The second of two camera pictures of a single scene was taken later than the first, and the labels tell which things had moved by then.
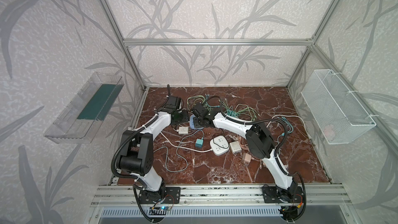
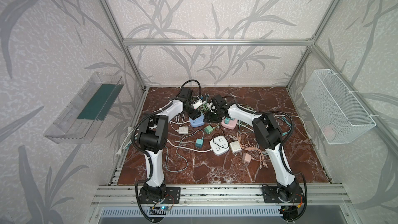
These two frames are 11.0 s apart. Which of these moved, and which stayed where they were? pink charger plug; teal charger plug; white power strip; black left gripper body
Moved: black left gripper body
Stayed: teal charger plug; pink charger plug; white power strip
